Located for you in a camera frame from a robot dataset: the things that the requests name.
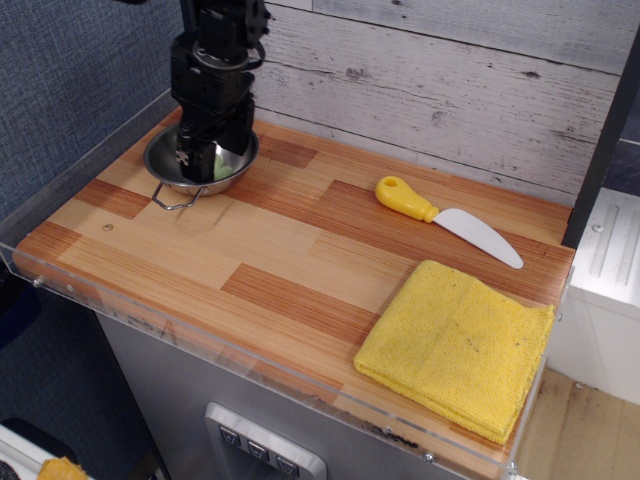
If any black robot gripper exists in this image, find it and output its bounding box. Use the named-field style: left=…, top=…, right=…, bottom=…
left=171, top=33, right=255, bottom=184

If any light green toy broccoli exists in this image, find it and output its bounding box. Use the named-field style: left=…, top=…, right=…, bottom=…
left=213, top=155, right=234, bottom=182

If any yellow object bottom left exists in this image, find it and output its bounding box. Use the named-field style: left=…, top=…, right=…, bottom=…
left=36, top=457, right=89, bottom=480

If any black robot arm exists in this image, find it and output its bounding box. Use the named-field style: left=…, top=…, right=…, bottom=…
left=171, top=1, right=271, bottom=183

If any yellow folded cloth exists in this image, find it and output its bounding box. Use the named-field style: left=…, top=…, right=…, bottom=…
left=353, top=261, right=555, bottom=445

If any small steel bowl with handles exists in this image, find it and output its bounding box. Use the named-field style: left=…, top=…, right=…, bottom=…
left=143, top=125, right=259, bottom=211

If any white ribbed side platform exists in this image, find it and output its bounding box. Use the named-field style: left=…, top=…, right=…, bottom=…
left=548, top=188, right=639, bottom=404

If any black right vertical post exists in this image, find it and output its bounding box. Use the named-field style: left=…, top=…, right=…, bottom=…
left=561, top=31, right=639, bottom=249

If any yellow handled white toy knife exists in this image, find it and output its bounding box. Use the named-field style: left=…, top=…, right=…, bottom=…
left=375, top=176, right=524, bottom=270

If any grey toy fridge cabinet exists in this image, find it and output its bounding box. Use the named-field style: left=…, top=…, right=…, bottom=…
left=99, top=316, right=509, bottom=479

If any clear acrylic table guard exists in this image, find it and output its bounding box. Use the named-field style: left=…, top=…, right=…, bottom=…
left=0, top=72, right=576, bottom=480

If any silver dispenser button panel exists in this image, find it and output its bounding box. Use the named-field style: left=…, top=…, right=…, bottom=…
left=205, top=402, right=328, bottom=479

